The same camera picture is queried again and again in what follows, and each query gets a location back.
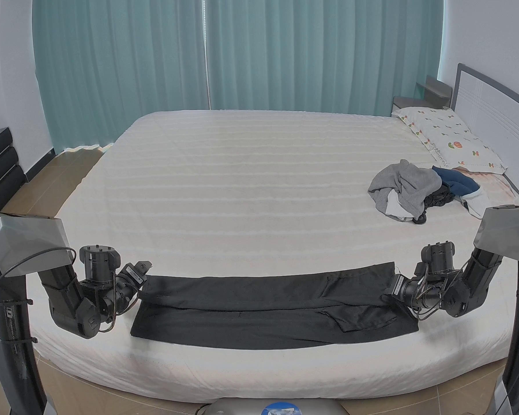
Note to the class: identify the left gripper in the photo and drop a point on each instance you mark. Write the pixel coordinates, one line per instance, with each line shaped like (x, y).
(129, 281)

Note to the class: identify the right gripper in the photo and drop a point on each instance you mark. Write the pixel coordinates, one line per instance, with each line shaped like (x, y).
(404, 291)

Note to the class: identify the black T-shirt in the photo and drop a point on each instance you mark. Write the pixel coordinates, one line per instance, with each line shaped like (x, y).
(264, 305)

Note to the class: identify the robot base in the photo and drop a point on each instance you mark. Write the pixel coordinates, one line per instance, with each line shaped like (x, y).
(242, 409)

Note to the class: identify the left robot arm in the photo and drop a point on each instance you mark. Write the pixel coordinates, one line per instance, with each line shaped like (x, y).
(65, 283)

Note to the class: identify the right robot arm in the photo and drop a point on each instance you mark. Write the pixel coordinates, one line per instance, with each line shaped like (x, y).
(493, 266)

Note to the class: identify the pile of clothes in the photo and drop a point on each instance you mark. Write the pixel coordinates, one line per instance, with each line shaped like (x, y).
(411, 188)

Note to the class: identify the bed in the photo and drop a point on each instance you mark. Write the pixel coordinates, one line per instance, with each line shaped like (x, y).
(242, 180)

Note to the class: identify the white printed pillow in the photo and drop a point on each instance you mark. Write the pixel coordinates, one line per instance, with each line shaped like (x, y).
(445, 134)

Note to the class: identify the black chest of drawers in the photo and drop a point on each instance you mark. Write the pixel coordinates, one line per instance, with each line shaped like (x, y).
(0, 167)

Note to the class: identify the grey bedside table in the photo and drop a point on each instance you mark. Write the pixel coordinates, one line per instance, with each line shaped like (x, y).
(434, 88)

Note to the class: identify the blue-green curtain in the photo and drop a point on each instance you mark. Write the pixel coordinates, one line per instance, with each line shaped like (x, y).
(121, 58)
(324, 41)

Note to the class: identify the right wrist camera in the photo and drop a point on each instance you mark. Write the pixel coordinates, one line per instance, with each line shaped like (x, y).
(420, 270)

